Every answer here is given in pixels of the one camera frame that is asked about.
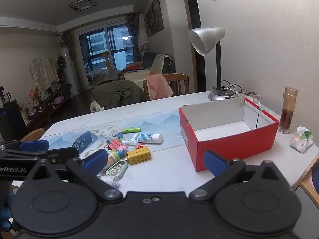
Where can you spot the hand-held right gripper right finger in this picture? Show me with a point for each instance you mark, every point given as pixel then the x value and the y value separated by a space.
pixel 214 163

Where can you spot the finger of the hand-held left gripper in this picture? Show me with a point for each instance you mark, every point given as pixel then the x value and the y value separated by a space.
pixel 62 154
pixel 35 145

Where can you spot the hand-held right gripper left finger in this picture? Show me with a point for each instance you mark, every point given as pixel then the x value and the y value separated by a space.
pixel 96 160

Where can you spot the red cardboard box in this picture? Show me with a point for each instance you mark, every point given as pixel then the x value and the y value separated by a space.
pixel 224 149

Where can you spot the clear toothpick jar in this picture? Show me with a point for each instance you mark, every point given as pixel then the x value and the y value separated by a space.
pixel 113 157

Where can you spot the green oval case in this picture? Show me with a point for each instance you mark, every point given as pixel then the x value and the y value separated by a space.
pixel 117 168

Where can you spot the pink binder clip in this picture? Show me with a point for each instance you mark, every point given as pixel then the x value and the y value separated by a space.
pixel 113 144

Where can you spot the pink pig toy figure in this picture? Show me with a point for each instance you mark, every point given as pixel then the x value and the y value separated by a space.
pixel 122 150

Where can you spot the small yellow box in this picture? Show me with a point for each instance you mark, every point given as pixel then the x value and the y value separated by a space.
pixel 139 155

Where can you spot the green highlighter pen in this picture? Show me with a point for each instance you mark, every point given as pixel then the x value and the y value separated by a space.
pixel 130 129

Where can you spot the orange snack packet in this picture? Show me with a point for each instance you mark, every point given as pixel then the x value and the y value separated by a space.
pixel 141 146

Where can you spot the white blue toothpaste tube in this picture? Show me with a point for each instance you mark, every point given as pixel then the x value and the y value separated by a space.
pixel 147 138

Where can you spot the person's left hand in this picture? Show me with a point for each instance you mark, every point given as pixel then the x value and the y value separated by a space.
pixel 6 211

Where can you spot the orange wooden chair back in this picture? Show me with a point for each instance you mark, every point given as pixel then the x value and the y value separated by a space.
pixel 33 134

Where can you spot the black water dispenser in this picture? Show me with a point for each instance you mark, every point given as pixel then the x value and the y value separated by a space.
pixel 11 119

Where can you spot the dark tv cabinet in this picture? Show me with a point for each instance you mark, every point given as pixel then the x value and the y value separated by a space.
pixel 47 107

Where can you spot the floral patterned cloth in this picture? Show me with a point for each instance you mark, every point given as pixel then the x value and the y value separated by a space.
pixel 96 105

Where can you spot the olive green jacket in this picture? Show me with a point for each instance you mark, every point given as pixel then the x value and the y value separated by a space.
pixel 117 93

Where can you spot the small clear glass cup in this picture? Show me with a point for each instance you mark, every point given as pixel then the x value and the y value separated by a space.
pixel 258 102

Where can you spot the hanging floral garment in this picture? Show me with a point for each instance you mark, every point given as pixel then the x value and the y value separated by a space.
pixel 43 71

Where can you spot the white standing air conditioner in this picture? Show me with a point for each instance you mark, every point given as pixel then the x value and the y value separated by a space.
pixel 67 67

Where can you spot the tall jar of brown liquid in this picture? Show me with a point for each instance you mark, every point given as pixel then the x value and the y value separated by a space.
pixel 286 114

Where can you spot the wooden dining chair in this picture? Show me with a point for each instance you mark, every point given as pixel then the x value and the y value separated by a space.
pixel 179 82

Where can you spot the crumpled white wrapper packet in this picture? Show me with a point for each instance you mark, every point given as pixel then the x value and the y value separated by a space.
pixel 300 142

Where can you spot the sofa with cushions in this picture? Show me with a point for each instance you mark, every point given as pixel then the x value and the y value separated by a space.
pixel 135 76

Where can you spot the pink cloth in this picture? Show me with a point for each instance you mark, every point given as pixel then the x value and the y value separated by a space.
pixel 158 87

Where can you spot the glass balcony door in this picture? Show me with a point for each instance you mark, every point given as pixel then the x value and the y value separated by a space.
pixel 104 52

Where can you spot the beige blanket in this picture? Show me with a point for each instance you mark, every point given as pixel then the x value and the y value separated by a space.
pixel 159 63

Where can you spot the silver desk lamp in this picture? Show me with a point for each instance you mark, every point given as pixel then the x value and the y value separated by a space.
pixel 206 38

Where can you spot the grey curtain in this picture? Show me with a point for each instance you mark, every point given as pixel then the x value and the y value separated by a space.
pixel 133 34

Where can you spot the square ceiling light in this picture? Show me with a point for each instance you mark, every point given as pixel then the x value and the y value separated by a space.
pixel 82 3

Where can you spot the wooden door frame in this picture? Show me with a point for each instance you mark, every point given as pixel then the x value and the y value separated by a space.
pixel 185 29

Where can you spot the dark wall painting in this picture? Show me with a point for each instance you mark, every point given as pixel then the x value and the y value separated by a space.
pixel 154 17

